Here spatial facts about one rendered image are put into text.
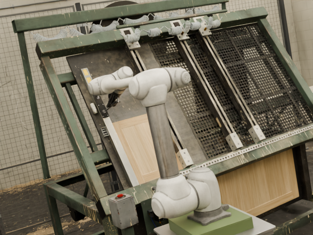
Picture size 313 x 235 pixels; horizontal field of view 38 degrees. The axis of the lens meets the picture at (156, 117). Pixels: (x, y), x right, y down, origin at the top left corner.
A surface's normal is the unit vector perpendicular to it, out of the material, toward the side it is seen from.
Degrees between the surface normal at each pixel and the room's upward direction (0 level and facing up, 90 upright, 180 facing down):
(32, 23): 90
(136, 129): 60
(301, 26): 90
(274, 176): 90
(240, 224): 90
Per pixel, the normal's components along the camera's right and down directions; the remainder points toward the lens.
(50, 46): 0.34, -0.47
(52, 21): 0.50, 0.03
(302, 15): -0.91, 0.22
